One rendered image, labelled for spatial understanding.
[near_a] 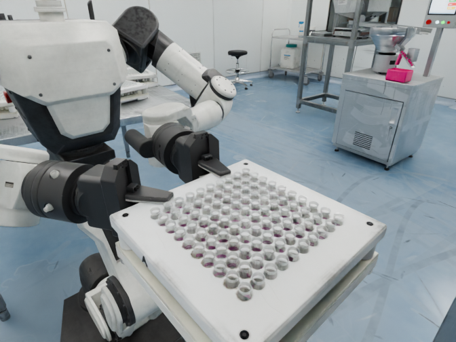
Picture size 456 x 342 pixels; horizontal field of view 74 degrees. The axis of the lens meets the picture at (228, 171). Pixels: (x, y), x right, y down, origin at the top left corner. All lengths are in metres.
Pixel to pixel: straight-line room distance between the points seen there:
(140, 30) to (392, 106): 2.31
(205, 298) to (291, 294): 0.08
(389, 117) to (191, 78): 2.23
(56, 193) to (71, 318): 1.07
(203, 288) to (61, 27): 0.66
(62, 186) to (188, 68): 0.53
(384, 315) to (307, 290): 1.45
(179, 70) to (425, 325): 1.53
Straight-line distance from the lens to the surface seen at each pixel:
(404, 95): 2.82
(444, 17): 3.13
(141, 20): 0.92
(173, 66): 0.89
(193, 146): 0.49
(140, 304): 0.89
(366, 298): 1.78
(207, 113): 0.78
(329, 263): 0.34
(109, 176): 0.42
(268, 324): 0.28
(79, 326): 1.47
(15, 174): 0.54
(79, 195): 0.46
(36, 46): 0.77
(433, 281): 2.03
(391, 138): 2.92
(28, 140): 1.38
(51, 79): 0.78
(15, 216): 0.55
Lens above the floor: 1.27
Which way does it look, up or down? 28 degrees down
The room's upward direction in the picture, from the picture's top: straight up
